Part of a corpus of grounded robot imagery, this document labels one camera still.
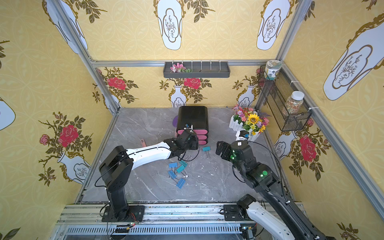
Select black pink drawer cabinet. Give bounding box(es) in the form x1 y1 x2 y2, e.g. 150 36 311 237
176 106 209 145

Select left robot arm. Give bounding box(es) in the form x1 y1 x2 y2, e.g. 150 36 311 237
99 129 199 223

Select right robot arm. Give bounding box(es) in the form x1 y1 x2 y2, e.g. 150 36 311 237
216 140 330 240

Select blue binder clip upper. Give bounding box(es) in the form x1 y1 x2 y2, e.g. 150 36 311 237
169 162 178 169

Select blue binder clip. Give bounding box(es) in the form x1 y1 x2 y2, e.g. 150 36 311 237
176 179 186 189
169 162 178 169
168 170 177 180

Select blue binder clip middle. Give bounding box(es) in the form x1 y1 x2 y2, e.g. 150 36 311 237
168 170 177 180

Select blue binder clip lower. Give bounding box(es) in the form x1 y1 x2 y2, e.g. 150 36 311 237
176 179 186 189

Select purple toy shovel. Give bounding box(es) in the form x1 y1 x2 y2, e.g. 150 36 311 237
173 116 179 128

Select flower planter white fence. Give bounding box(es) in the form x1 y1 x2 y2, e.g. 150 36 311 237
229 104 270 142

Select pink flowers on shelf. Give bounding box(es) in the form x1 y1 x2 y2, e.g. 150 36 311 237
170 63 192 73

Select clear jar white lid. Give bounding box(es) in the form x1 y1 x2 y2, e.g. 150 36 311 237
283 91 305 116

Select jar with green label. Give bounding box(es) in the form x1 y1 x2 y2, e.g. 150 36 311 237
264 60 283 81

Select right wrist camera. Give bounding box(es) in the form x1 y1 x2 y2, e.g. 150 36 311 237
236 130 249 141

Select black wire basket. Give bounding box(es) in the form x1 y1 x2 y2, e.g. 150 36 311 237
261 70 312 132

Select grey wall shelf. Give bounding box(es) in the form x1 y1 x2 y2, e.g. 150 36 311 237
163 61 231 79

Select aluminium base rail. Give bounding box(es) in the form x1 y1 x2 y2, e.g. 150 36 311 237
49 202 319 240

